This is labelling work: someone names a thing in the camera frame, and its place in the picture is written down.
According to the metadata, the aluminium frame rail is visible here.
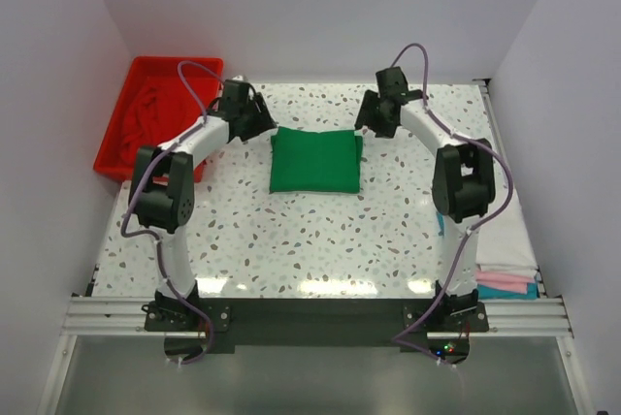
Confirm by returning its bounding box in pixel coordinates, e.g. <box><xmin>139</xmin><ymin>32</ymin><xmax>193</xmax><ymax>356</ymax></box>
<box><xmin>61</xmin><ymin>297</ymin><xmax>573</xmax><ymax>337</ymax></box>

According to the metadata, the teal folded t-shirt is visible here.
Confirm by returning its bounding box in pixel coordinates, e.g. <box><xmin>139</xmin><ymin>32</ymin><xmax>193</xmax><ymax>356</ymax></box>
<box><xmin>441</xmin><ymin>207</ymin><xmax>538</xmax><ymax>299</ymax></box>

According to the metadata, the white folded t-shirt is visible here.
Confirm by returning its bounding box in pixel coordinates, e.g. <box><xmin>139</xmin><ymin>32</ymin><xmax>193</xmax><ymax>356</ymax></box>
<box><xmin>476</xmin><ymin>190</ymin><xmax>538</xmax><ymax>275</ymax></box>

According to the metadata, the red t-shirt in bin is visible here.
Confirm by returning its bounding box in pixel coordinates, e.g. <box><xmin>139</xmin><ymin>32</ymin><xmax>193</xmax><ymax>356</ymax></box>
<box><xmin>111</xmin><ymin>76</ymin><xmax>220</xmax><ymax>169</ymax></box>

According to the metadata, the pink folded t-shirt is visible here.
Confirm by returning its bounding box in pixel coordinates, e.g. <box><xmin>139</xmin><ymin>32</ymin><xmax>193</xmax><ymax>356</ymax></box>
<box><xmin>475</xmin><ymin>271</ymin><xmax>536</xmax><ymax>295</ymax></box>

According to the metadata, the red plastic bin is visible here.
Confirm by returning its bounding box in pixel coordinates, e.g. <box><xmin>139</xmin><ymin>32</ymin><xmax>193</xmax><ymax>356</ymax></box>
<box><xmin>93</xmin><ymin>56</ymin><xmax>224</xmax><ymax>181</ymax></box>

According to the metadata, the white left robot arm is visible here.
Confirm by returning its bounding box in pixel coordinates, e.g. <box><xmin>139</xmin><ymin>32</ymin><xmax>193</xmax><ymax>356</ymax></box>
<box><xmin>120</xmin><ymin>80</ymin><xmax>276</xmax><ymax>327</ymax></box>

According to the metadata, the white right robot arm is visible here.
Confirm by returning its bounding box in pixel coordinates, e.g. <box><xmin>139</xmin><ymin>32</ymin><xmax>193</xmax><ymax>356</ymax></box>
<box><xmin>354</xmin><ymin>66</ymin><xmax>496</xmax><ymax>320</ymax></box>

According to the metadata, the right side aluminium rail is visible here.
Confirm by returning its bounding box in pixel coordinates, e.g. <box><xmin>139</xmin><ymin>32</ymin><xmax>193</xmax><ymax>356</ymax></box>
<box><xmin>475</xmin><ymin>80</ymin><xmax>540</xmax><ymax>282</ymax></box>

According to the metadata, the green t-shirt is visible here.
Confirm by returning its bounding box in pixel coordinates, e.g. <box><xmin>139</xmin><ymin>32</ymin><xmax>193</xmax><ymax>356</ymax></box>
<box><xmin>269</xmin><ymin>127</ymin><xmax>363</xmax><ymax>194</ymax></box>

